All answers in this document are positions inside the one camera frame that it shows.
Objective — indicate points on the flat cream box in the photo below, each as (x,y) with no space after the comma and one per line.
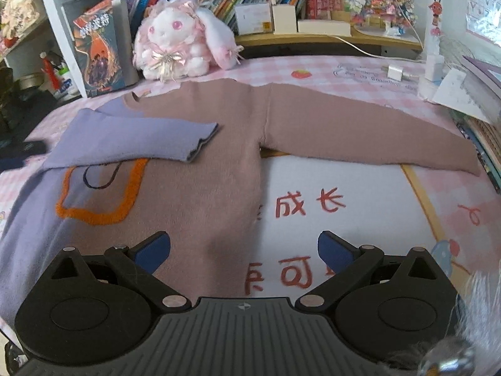
(324,27)

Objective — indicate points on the Harry Potter book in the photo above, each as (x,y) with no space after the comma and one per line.
(103,48)

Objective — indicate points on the alphabet wall poster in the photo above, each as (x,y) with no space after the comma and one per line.
(483,19)

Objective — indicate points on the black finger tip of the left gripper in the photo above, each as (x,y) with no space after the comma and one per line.
(13,155)

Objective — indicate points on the pink white bunny plush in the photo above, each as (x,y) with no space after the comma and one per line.
(182,38)

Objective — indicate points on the white box on shelf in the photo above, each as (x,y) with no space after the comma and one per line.
(253,18)

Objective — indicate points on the cream box on shelf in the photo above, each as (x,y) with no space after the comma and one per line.
(284,19)

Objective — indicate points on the pink checkered desk mat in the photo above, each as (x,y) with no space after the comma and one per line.
(455,215)

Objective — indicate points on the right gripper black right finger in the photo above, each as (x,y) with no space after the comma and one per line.
(352,267)

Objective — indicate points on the purple and brown sweater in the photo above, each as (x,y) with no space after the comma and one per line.
(188,162)

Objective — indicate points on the white charger plug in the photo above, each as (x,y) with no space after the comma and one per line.
(395,72)

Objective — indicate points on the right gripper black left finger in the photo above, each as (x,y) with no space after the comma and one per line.
(135,267)

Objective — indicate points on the colourful paper flower ornament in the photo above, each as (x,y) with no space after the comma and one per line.
(395,16)

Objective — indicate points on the stack of books right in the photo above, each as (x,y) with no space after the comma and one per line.
(482,85)

